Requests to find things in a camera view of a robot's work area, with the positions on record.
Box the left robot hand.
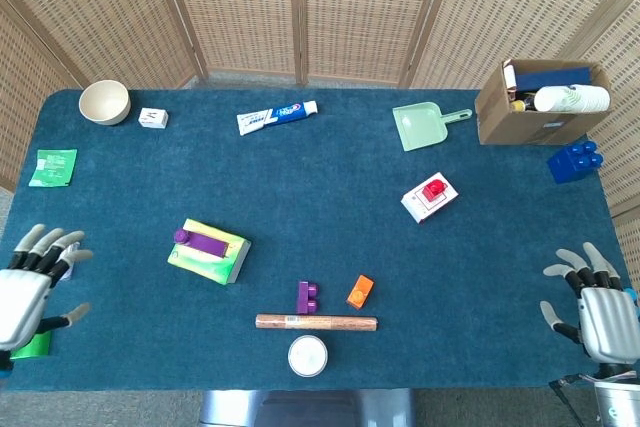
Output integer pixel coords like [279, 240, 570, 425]
[0, 224, 95, 353]

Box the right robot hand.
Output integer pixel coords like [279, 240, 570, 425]
[538, 241, 640, 366]

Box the long purple block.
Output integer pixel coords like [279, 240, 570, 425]
[173, 228, 231, 259]

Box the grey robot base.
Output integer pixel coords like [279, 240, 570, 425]
[199, 389, 416, 427]

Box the blue lego block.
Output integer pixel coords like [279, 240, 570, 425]
[546, 140, 605, 185]

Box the green tissue pack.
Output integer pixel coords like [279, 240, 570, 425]
[167, 218, 252, 287]

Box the cardboard box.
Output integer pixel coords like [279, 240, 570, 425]
[474, 58, 615, 147]

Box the small white box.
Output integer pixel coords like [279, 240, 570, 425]
[137, 107, 170, 130]

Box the orange block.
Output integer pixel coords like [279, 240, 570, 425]
[345, 274, 375, 310]

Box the small purple lego block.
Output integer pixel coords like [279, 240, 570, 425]
[296, 280, 320, 316]

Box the light blue plastic object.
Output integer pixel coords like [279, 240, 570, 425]
[622, 285, 640, 318]

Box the bright green plastic object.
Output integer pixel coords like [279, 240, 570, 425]
[9, 330, 54, 361]

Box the white blister package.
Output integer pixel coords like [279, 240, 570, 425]
[63, 241, 82, 282]

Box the green sachet packet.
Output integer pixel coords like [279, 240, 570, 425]
[28, 148, 79, 188]

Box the beige bowl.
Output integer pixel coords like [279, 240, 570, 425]
[78, 79, 132, 127]

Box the white and red carton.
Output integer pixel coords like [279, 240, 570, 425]
[400, 171, 459, 224]

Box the stack of paper cups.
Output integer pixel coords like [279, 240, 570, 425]
[533, 83, 612, 114]

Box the dark bottle yellow cap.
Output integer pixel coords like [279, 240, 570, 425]
[509, 90, 539, 113]

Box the pale green dustpan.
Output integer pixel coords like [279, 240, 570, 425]
[391, 101, 474, 153]

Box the blue carpet table cover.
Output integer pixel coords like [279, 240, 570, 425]
[0, 88, 632, 393]

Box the blue white toothpaste tube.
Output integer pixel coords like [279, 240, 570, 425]
[236, 99, 319, 137]

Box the woven folding screen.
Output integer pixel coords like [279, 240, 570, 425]
[0, 0, 640, 273]

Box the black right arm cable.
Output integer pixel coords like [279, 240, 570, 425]
[548, 374, 604, 427]

